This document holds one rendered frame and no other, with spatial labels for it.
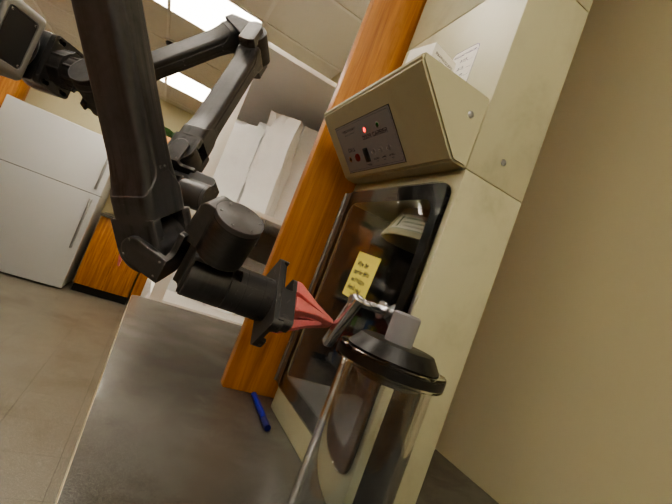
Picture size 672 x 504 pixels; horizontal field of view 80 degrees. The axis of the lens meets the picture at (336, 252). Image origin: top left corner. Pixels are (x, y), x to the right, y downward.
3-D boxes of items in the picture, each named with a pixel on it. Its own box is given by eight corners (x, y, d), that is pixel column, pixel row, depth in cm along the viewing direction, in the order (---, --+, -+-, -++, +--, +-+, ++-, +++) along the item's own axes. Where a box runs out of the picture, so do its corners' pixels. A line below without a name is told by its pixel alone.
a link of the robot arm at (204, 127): (252, 59, 106) (246, 18, 96) (272, 63, 105) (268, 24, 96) (174, 181, 86) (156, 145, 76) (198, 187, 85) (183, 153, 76)
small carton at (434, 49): (416, 105, 61) (429, 70, 62) (442, 101, 57) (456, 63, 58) (395, 87, 58) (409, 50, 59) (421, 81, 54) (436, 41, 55)
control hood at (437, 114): (355, 184, 81) (372, 139, 81) (467, 168, 51) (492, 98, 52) (305, 159, 76) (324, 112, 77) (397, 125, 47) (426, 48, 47)
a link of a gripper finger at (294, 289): (344, 297, 55) (284, 273, 51) (345, 343, 50) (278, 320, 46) (318, 320, 59) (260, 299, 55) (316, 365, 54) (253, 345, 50)
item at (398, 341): (415, 381, 43) (435, 324, 44) (445, 411, 34) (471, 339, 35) (336, 352, 43) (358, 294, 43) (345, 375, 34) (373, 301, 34)
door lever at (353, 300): (353, 358, 56) (349, 345, 58) (390, 309, 53) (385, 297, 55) (321, 348, 54) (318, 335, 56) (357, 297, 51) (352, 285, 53)
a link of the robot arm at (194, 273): (174, 269, 50) (164, 300, 46) (195, 229, 47) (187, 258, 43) (226, 288, 53) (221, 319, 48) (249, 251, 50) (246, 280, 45)
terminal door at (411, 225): (279, 383, 77) (352, 193, 80) (346, 480, 49) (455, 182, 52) (275, 382, 77) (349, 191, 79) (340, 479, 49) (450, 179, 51)
